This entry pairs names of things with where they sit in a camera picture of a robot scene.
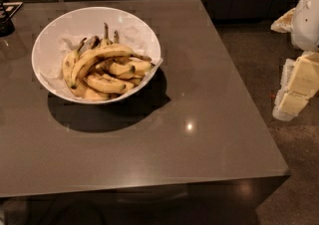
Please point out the curved yellow banana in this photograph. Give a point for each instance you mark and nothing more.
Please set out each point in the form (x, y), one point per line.
(94, 56)

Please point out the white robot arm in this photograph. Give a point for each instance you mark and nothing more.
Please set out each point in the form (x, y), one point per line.
(302, 23)

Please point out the right yellow banana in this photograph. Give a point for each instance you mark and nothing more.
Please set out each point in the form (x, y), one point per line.
(141, 67)

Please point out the middle short yellow banana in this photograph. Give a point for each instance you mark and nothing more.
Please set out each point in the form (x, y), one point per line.
(117, 69)

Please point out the front yellow banana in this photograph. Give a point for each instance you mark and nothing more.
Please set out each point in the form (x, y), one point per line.
(106, 84)

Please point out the white bowl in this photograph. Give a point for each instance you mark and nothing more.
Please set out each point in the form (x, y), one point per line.
(86, 21)

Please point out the bottom yellow banana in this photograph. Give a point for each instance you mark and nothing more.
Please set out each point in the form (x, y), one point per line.
(87, 93)

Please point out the left yellow banana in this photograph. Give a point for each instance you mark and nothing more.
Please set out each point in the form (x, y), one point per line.
(69, 62)

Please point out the black object at left edge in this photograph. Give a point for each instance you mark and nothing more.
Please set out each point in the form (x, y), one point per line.
(7, 11)

